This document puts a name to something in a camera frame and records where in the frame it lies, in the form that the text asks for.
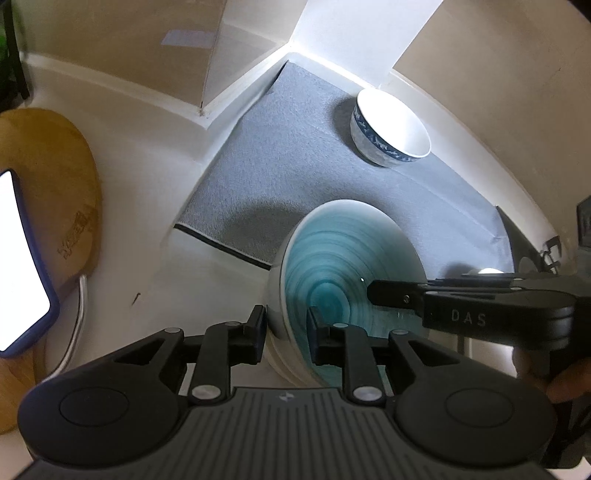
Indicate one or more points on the cream bowl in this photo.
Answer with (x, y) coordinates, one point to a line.
(282, 365)

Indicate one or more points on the smartphone in blue case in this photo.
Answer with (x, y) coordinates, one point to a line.
(18, 258)

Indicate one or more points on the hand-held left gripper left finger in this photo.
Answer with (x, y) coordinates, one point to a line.
(257, 332)

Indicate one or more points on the teal ribbed bowl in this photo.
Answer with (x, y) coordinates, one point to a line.
(332, 258)

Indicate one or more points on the wooden cutting board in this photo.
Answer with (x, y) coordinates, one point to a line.
(46, 152)

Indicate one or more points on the black gas stove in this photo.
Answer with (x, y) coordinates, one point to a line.
(521, 249)

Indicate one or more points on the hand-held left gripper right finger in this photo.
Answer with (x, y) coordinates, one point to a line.
(315, 337)

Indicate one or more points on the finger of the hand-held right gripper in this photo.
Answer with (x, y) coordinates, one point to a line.
(392, 295)

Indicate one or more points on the white bowl blue patterned band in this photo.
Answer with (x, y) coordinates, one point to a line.
(397, 124)

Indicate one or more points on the grey mat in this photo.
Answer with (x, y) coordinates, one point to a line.
(277, 161)

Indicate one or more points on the person's right hand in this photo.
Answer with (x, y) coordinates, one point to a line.
(570, 383)

